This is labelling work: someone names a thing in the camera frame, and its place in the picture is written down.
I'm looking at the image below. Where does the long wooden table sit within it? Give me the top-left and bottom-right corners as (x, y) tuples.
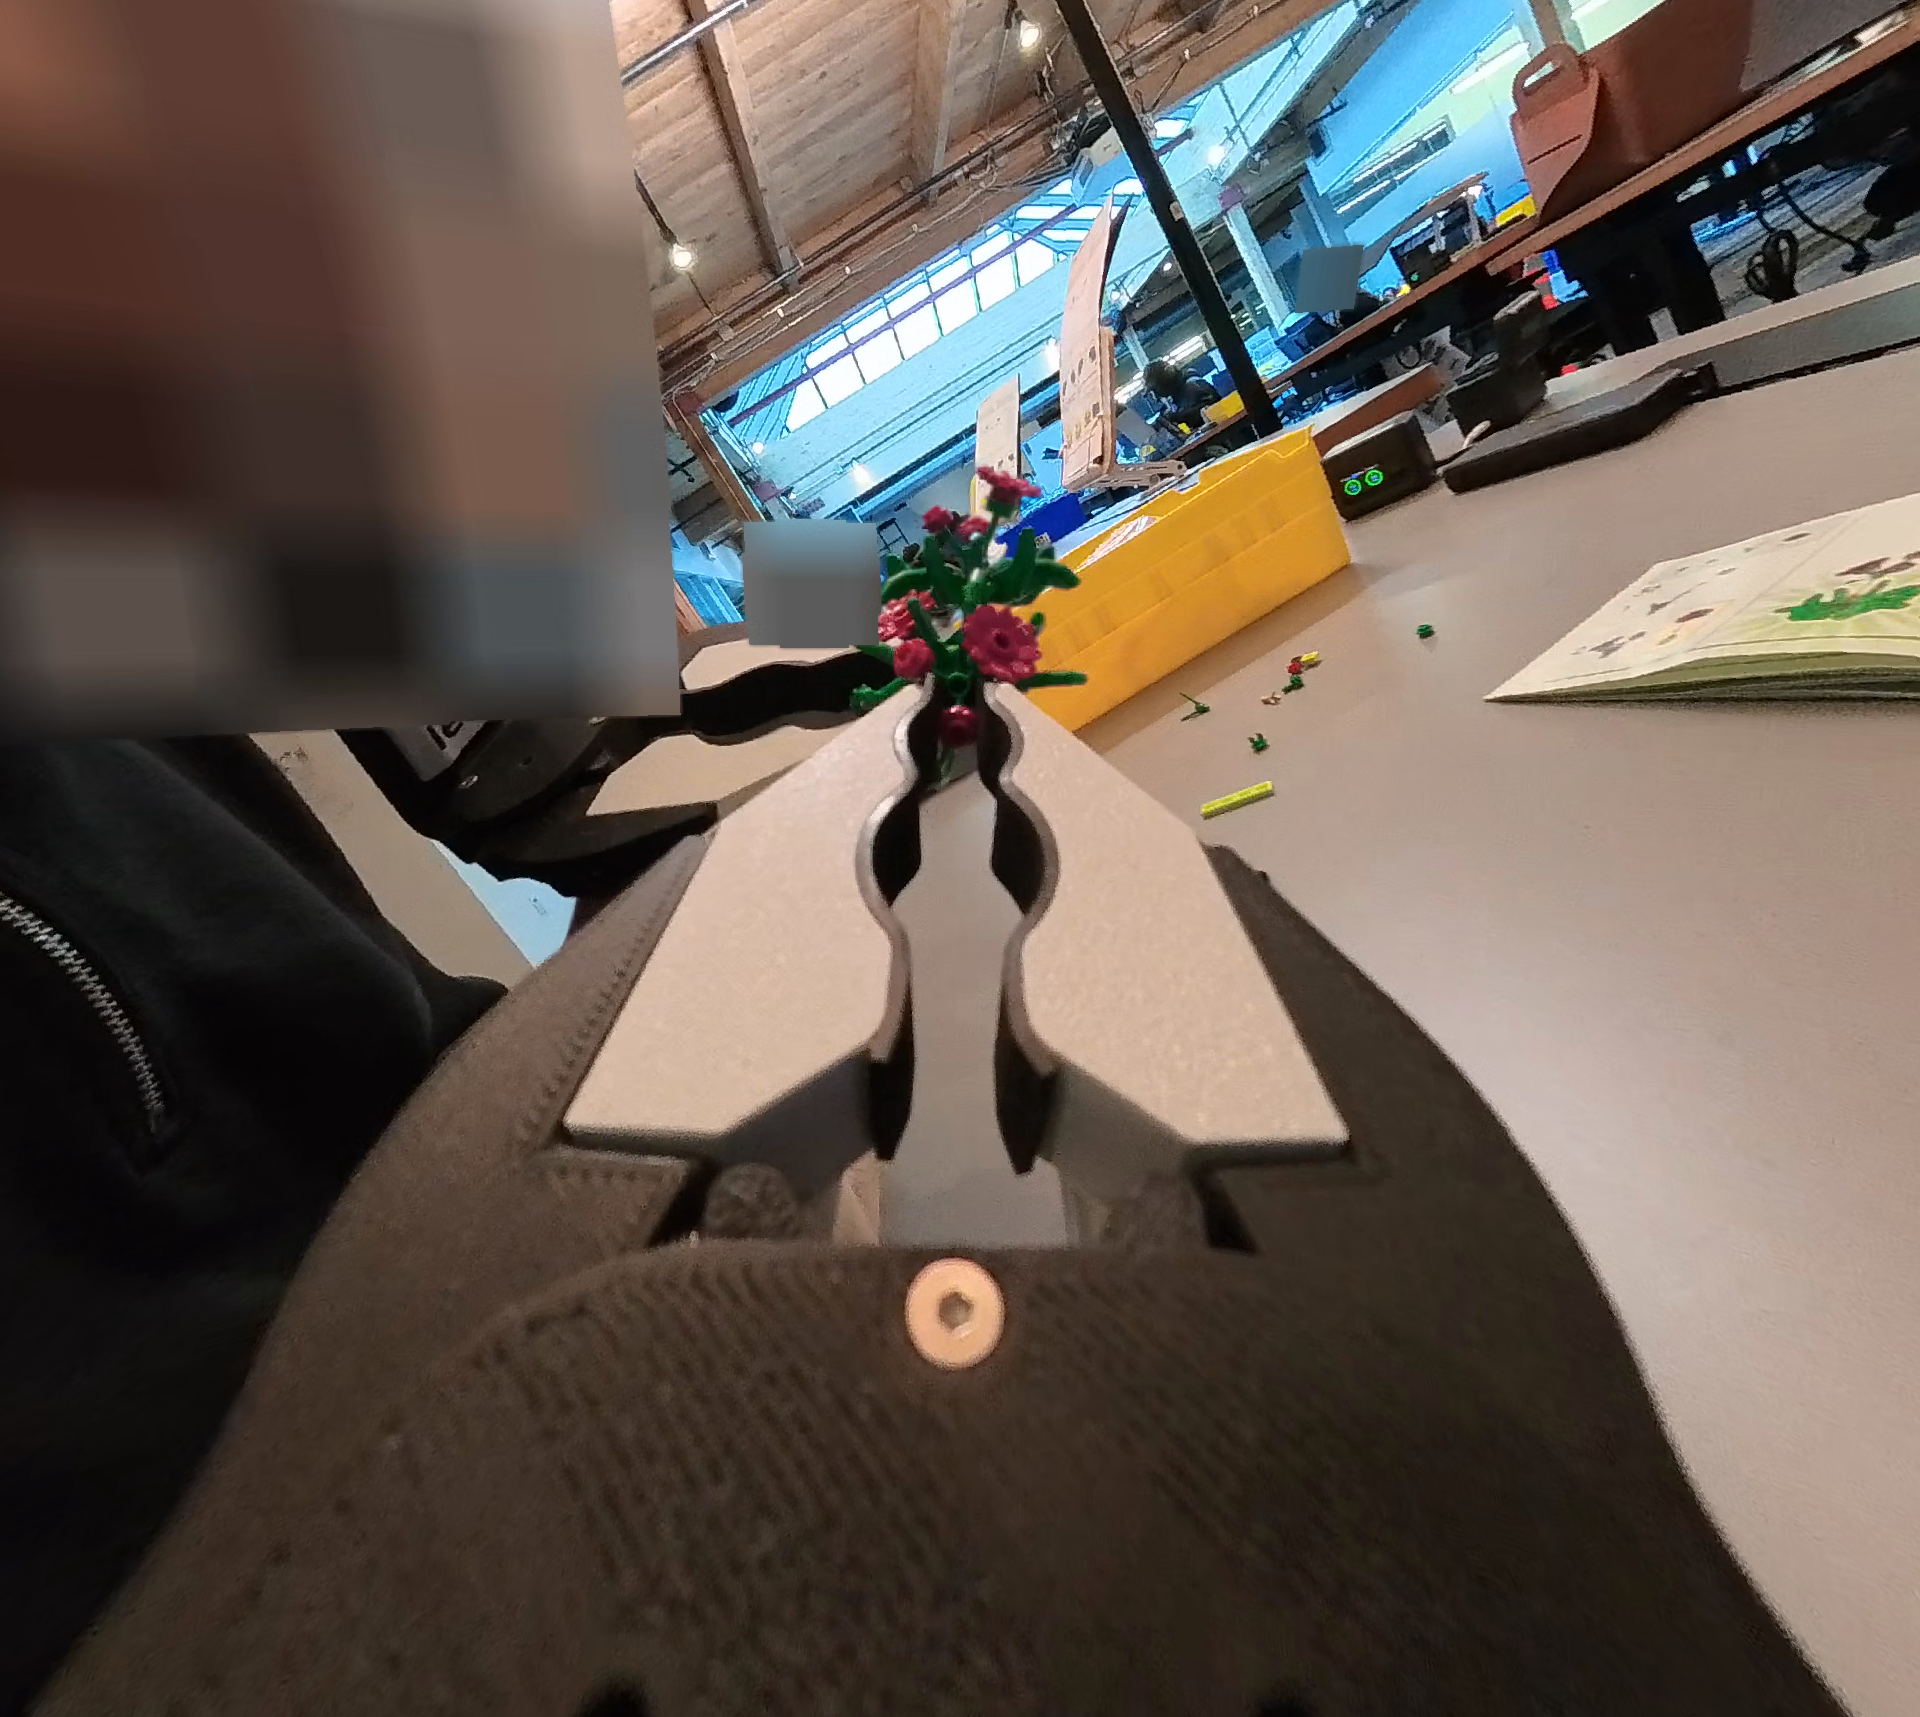
(1271, 5), (1920, 403)

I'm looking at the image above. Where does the toy brick cactus pink flower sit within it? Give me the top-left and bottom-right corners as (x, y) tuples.
(930, 604), (1089, 788)

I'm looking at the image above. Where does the brown leather bag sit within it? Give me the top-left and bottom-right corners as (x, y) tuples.
(1505, 0), (1769, 228)

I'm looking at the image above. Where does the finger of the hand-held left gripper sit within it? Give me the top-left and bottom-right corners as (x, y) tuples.
(678, 641), (905, 749)
(584, 714), (871, 834)

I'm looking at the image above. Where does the black pole with round disc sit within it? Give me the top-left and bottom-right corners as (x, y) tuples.
(881, 0), (1288, 439)

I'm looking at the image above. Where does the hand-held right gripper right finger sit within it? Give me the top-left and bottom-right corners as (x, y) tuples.
(982, 686), (1352, 1178)

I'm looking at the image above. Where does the tall cream chart board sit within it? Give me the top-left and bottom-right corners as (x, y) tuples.
(1056, 193), (1130, 476)

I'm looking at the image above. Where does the small cream chart board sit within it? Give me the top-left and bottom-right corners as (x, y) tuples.
(972, 371), (1025, 507)

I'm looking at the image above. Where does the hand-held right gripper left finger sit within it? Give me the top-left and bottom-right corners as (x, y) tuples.
(562, 678), (941, 1167)

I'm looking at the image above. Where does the yellow plastic bin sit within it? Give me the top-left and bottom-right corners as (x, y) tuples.
(1016, 426), (1356, 732)

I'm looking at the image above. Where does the black power brick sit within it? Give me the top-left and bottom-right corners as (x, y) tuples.
(1441, 361), (1721, 493)

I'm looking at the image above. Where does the open instruction booklet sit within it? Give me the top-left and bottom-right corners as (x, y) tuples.
(1484, 494), (1920, 707)

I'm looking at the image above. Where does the black charger with green light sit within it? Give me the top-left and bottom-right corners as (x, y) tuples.
(1319, 410), (1441, 525)

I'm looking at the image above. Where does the black power adapter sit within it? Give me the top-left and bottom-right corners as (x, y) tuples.
(1443, 287), (1557, 432)

